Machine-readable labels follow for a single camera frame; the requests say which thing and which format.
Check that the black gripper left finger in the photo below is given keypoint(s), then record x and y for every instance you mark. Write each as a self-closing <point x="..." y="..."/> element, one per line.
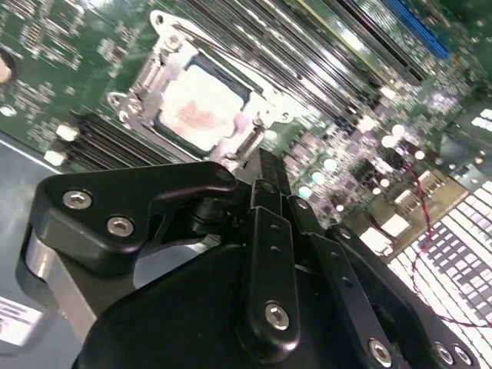
<point x="57" y="223"/>

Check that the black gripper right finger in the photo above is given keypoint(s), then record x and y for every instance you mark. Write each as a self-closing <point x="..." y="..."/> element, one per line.
<point x="355" y="307"/>

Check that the silver green CPU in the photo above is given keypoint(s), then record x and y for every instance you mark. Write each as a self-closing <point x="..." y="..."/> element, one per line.
<point x="200" y="104"/>

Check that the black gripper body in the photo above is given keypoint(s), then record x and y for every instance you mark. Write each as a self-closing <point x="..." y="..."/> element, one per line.
<point x="173" y="319"/>

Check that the metal socket cover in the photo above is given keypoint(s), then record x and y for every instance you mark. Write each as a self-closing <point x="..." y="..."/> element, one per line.
<point x="171" y="69"/>

